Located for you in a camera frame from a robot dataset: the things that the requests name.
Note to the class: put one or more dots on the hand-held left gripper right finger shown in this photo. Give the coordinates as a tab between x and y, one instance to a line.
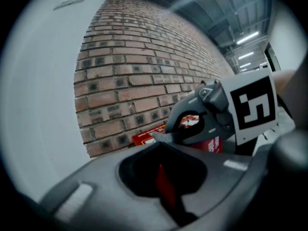
228	177

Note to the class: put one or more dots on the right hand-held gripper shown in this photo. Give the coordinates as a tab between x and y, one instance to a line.
252	105

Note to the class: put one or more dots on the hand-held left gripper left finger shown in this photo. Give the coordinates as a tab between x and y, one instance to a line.
101	201

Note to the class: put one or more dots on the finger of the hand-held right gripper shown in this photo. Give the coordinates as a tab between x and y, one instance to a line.
174	115

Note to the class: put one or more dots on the grey wiping cloth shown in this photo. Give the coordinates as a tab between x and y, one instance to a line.
164	137

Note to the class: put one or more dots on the red fire extinguisher box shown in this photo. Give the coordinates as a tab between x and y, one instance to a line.
144	138

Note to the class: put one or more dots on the person's right forearm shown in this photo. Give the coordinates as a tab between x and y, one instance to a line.
284	79

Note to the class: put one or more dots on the long ceiling light strip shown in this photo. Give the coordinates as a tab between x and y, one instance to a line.
245	65
246	55
247	38

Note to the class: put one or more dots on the grey wall sign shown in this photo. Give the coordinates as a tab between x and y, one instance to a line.
69	3

